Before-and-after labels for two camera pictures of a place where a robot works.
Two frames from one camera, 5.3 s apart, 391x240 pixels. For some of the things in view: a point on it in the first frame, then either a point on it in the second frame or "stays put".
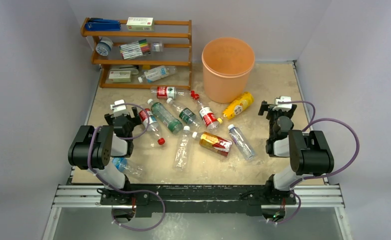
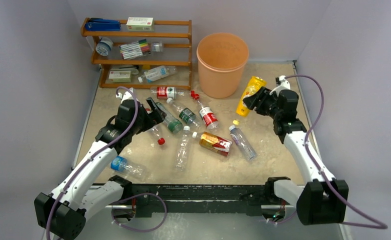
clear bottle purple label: (238, 139) stays put
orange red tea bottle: (211, 142) stays put
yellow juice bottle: (239, 106) → (255, 84)
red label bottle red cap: (209, 118) stays put
